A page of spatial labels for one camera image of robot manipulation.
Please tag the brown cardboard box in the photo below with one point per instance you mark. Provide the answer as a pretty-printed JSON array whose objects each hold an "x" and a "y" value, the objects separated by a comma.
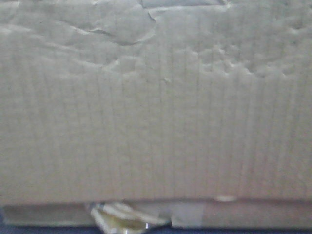
[{"x": 104, "y": 100}]

